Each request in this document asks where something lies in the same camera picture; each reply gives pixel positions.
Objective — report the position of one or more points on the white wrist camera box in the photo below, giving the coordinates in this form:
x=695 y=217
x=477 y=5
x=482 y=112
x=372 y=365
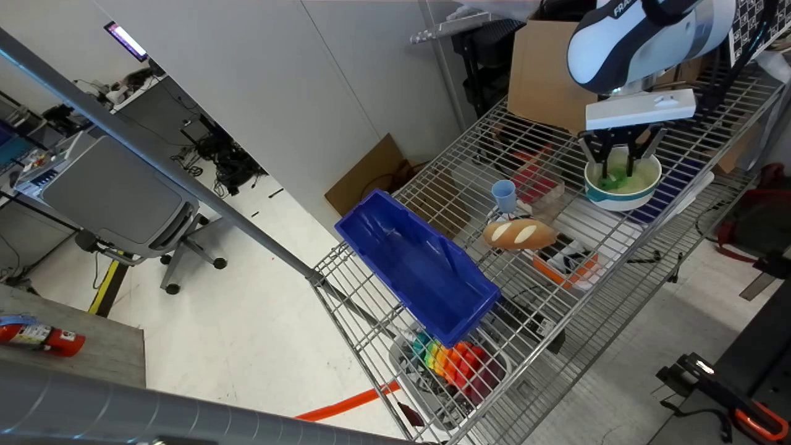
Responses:
x=643 y=109

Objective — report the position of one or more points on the white mesh basket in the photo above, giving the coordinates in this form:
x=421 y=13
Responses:
x=763 y=29

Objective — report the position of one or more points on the grey office chair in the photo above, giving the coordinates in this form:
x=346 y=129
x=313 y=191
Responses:
x=114 y=199

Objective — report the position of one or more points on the small green object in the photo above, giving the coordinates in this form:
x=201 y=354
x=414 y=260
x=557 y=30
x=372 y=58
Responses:
x=615 y=180

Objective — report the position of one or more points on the brown bread loaf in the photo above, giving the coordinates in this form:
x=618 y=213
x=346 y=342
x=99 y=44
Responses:
x=519 y=233

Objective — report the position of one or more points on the dark red black backpack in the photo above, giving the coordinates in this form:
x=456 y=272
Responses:
x=756 y=219

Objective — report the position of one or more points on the brown cardboard sheet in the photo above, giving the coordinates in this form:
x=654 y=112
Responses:
x=447 y=199

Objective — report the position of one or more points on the purple glowing light strip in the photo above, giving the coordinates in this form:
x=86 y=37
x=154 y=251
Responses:
x=125 y=41

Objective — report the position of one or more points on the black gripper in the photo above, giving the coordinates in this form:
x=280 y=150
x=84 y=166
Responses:
x=620 y=140

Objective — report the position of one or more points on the light blue cup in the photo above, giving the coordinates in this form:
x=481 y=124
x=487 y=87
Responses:
x=504 y=197

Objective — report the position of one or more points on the yellow black floor strip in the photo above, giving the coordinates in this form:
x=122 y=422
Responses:
x=107 y=287

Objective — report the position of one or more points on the red fire extinguisher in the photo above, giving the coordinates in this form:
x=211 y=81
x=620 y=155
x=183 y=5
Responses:
x=41 y=337

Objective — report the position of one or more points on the open flat cardboard box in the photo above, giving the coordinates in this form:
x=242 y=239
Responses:
x=366 y=176

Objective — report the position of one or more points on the white bowl teal rim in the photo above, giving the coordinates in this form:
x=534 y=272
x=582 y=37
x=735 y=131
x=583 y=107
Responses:
x=640 y=187

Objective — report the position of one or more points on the orange white box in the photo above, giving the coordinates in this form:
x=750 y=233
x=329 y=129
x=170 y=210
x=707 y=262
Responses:
x=568 y=262

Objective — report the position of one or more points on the orange black clamp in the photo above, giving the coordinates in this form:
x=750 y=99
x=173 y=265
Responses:
x=701 y=375

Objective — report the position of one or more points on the large brown cardboard box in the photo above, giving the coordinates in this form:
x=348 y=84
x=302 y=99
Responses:
x=540 y=78

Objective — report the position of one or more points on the red block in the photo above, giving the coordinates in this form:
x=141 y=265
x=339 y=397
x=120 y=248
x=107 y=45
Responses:
x=534 y=189

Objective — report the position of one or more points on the blue plastic bin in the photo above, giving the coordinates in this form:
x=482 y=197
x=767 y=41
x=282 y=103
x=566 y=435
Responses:
x=421 y=269

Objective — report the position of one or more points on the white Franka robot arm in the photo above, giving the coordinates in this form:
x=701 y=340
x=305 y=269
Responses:
x=625 y=41

